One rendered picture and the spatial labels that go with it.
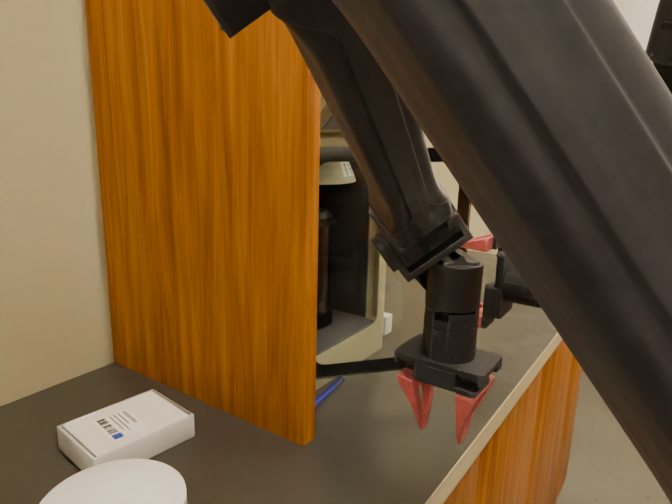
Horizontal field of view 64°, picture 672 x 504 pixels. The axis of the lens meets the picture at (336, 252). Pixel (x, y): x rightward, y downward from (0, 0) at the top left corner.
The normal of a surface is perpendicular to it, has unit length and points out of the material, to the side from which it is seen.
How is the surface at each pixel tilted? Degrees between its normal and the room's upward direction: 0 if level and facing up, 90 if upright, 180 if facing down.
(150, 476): 0
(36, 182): 90
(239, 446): 0
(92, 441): 0
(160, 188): 90
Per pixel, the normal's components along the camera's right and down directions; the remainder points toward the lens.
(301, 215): -0.57, 0.18
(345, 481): 0.03, -0.97
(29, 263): 0.82, 0.15
